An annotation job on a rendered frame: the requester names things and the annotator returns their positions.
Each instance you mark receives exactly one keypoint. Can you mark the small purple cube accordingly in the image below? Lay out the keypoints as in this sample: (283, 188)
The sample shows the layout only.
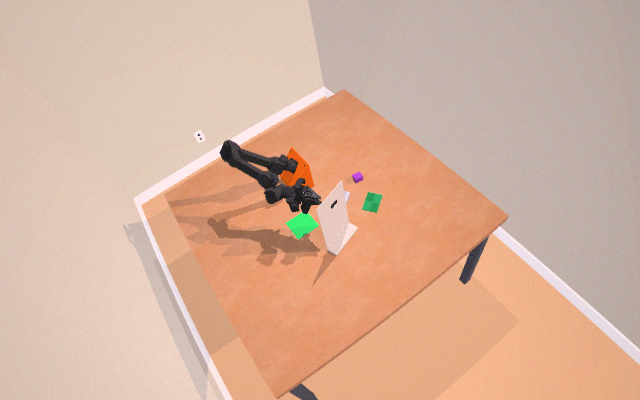
(358, 177)

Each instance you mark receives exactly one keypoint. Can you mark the green square marking on table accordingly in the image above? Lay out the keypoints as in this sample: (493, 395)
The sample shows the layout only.
(301, 225)

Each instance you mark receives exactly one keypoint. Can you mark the green square mat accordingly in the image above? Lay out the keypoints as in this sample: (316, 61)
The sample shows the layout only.
(372, 202)

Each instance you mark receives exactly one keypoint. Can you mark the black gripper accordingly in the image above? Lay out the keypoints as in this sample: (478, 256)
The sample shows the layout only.
(305, 195)

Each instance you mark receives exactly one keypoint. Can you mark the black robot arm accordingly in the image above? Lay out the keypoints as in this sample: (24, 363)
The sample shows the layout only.
(237, 157)

